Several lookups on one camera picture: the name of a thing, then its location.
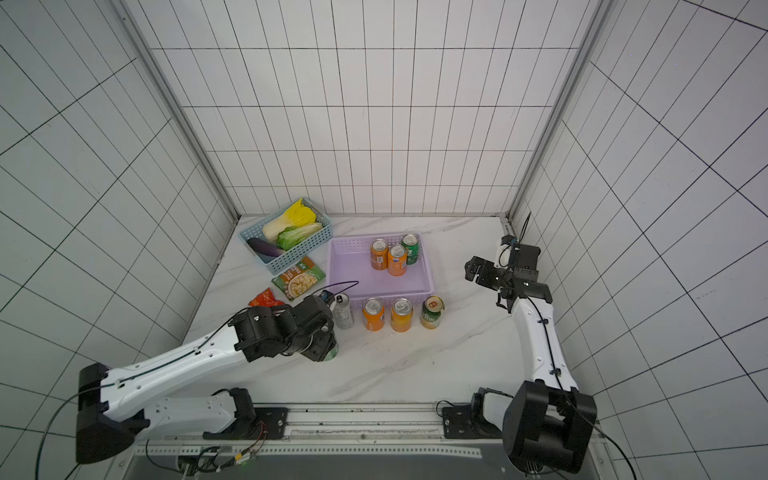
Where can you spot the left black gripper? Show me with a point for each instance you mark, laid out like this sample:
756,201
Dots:
321,344

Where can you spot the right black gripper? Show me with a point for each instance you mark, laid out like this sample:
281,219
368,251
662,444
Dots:
487,274

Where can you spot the green sprite can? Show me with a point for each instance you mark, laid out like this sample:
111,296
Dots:
411,244
332,353

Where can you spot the tall silver can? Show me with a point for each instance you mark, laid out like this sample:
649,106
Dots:
342,313

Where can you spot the green gold-top can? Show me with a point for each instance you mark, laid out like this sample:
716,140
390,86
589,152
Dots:
431,311

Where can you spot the orange Fanta can front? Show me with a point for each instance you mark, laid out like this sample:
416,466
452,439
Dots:
373,312

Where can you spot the orange fanta can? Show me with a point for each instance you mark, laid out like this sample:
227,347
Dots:
373,312
397,260

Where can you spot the green Sprite can back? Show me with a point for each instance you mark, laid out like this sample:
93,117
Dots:
411,244

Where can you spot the orange Fanta can back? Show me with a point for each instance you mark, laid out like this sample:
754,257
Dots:
397,260

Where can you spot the orange Schweppes can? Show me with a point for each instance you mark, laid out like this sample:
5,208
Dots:
401,315

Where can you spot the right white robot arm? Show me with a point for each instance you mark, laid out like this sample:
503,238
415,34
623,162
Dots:
548,422

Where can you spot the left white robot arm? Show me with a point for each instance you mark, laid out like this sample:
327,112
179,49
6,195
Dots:
118,407

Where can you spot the purple plastic basket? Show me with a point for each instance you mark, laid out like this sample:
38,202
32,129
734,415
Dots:
349,260

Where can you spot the blue plastic basket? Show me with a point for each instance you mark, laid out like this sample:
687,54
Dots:
278,264

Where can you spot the green soup mix packet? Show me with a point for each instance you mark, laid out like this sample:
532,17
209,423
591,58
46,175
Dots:
299,279

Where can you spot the red snack packet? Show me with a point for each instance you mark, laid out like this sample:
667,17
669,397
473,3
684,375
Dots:
265,299

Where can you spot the green lettuce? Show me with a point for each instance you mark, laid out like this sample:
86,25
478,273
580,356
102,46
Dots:
293,236

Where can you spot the purple eggplant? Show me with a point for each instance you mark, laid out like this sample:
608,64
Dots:
264,248

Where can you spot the yellow napa cabbage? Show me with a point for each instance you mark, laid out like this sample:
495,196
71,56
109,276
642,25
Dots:
297,215

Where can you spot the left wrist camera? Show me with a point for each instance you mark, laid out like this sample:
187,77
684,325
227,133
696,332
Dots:
328,297

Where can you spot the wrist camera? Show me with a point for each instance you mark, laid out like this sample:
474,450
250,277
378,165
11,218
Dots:
328,297
508,240

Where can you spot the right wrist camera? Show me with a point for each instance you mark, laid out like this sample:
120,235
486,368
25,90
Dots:
508,240

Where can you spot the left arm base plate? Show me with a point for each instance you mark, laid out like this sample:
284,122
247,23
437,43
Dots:
252,424

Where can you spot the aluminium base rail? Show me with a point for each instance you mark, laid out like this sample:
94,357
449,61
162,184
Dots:
325,429

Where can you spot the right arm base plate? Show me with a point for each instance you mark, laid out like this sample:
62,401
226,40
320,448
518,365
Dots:
466,420

